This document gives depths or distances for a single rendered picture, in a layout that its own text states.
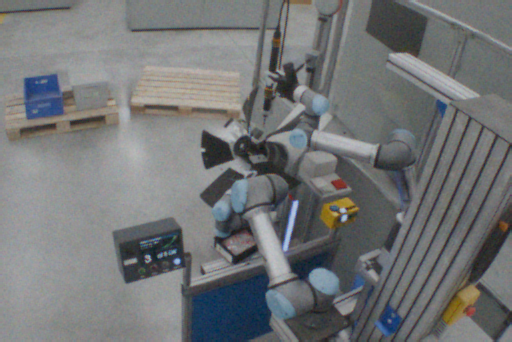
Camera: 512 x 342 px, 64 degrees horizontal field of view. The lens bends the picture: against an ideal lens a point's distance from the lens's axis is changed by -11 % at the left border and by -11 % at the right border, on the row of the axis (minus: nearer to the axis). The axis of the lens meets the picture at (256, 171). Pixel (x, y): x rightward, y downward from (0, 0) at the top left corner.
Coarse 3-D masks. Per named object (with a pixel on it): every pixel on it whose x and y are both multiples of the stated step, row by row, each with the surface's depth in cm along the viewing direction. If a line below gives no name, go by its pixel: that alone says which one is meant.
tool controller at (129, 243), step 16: (144, 224) 177; (160, 224) 177; (176, 224) 177; (128, 240) 166; (144, 240) 168; (160, 240) 172; (176, 240) 176; (128, 256) 166; (160, 256) 174; (176, 256) 178; (128, 272) 169; (144, 272) 173; (160, 272) 177
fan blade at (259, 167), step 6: (264, 162) 229; (270, 162) 231; (258, 168) 225; (264, 168) 225; (270, 168) 226; (276, 168) 227; (258, 174) 222; (264, 174) 222; (276, 174) 223; (282, 174) 224; (288, 180) 221; (294, 180) 221; (288, 186) 217; (294, 186) 217
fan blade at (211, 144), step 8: (208, 136) 254; (208, 144) 255; (216, 144) 250; (224, 144) 246; (208, 152) 256; (216, 152) 252; (224, 152) 249; (208, 160) 258; (216, 160) 255; (224, 160) 252; (232, 160) 249; (208, 168) 260
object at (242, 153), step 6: (240, 138) 236; (246, 138) 234; (234, 144) 237; (240, 144) 236; (246, 144) 232; (252, 144) 231; (234, 150) 235; (240, 150) 233; (246, 150) 230; (252, 150) 231; (258, 150) 235; (264, 150) 238; (240, 156) 232; (246, 156) 232; (246, 162) 242
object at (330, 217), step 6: (348, 198) 233; (324, 204) 227; (330, 204) 228; (336, 204) 228; (342, 204) 229; (348, 204) 229; (324, 210) 227; (330, 210) 224; (348, 210) 226; (354, 210) 226; (324, 216) 228; (330, 216) 223; (336, 216) 221; (342, 216) 223; (324, 222) 229; (330, 222) 224; (336, 222) 224; (342, 222) 227; (348, 222) 230; (330, 228) 226
